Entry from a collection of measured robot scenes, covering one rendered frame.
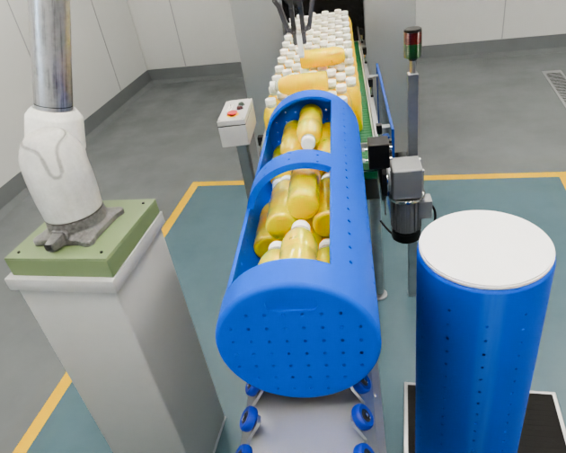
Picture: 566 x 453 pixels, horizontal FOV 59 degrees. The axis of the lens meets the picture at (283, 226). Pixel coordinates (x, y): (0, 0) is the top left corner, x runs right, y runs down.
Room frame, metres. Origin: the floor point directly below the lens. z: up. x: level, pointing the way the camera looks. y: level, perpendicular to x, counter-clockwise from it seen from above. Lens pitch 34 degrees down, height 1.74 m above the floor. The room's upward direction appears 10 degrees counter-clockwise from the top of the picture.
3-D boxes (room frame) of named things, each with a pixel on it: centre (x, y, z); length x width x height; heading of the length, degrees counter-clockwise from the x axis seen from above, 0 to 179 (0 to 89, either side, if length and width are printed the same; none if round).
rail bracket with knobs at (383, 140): (1.52, -0.36, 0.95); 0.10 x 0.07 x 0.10; 80
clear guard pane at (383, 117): (2.09, -0.53, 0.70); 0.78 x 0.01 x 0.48; 170
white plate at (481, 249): (0.85, -0.43, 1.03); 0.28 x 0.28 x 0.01
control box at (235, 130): (1.76, 0.10, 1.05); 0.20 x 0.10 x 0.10; 170
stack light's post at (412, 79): (1.82, -0.57, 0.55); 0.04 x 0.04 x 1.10; 80
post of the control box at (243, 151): (1.76, 0.10, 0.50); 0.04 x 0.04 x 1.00; 80
